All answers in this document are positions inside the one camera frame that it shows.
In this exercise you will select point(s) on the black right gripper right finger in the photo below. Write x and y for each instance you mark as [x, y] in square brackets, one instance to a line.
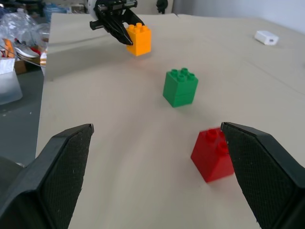
[264, 176]

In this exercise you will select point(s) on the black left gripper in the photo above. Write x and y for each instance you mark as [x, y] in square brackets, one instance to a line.
[109, 10]

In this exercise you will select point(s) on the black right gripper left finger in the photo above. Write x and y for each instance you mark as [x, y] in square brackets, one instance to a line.
[59, 171]

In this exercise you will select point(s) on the orange toy brick cube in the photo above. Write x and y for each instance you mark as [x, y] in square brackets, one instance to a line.
[141, 40]

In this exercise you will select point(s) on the small black object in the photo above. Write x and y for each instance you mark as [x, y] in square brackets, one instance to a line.
[161, 6]

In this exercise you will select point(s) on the red toy brick cube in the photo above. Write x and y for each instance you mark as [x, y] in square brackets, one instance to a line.
[212, 159]

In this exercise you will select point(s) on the blue plastic bag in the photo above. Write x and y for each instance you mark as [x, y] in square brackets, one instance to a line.
[57, 9]

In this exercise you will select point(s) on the green toy brick cube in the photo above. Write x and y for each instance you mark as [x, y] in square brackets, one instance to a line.
[179, 90]

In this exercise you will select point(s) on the translucent plastic container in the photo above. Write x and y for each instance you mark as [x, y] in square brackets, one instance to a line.
[8, 81]

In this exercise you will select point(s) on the clear crumpled plastic bag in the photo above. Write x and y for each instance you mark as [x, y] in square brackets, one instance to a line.
[19, 26]

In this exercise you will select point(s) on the brown cardboard box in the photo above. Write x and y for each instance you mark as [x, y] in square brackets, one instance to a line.
[26, 65]

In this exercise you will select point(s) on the white power adapter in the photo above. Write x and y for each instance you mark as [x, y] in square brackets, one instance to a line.
[266, 37]

